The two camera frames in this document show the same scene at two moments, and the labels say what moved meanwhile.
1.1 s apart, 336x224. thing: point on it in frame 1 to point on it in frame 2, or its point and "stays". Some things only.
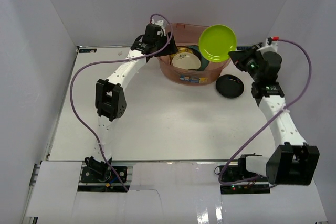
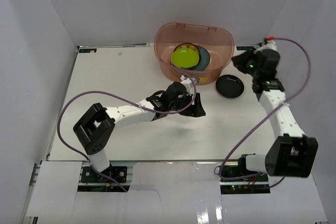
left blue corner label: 86,50 stays
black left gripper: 163,44 to 189,104
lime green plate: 216,42 to 184,58
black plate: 229,86 stays
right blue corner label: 243,48 stays
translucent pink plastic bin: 184,34 stays
